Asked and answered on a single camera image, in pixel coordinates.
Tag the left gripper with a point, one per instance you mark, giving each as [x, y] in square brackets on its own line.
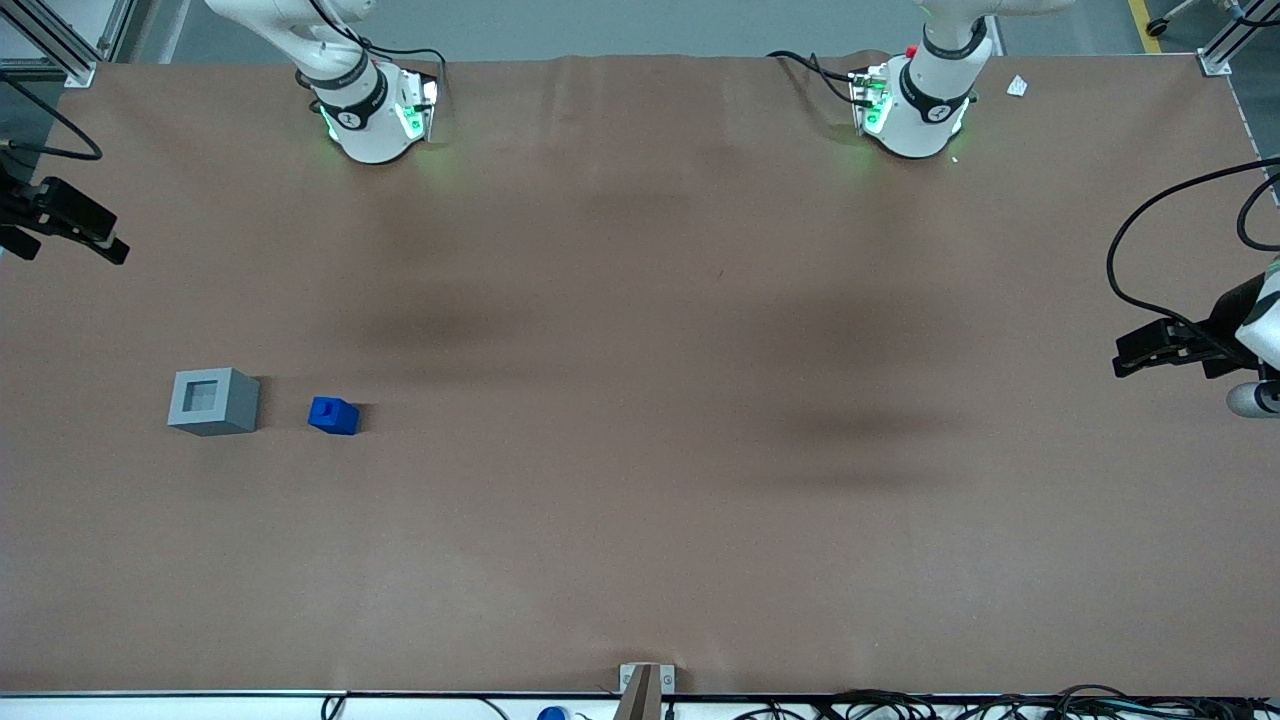
[1222, 322]

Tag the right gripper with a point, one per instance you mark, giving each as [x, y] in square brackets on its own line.
[14, 210]

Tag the blue plastic part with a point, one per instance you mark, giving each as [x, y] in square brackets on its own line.
[333, 415]

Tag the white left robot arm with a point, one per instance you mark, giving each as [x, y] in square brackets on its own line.
[920, 120]

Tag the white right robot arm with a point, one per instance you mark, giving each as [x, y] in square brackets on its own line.
[365, 125]

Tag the gray square base block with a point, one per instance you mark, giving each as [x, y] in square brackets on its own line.
[240, 410]

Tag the white paper scrap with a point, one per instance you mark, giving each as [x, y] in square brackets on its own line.
[1017, 86]

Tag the black caster wheel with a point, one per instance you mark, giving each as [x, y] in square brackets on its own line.
[1156, 27]

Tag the brown table cover sheet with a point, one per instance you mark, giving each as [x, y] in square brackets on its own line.
[640, 450]

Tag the blue round cap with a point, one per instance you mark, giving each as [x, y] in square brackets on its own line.
[552, 714]

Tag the aluminium frame post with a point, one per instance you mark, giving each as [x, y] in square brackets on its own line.
[50, 40]
[1235, 35]

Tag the white table edge rail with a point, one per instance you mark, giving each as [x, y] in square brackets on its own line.
[200, 708]

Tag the metal table edge bracket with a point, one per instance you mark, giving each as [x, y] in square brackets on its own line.
[628, 678]

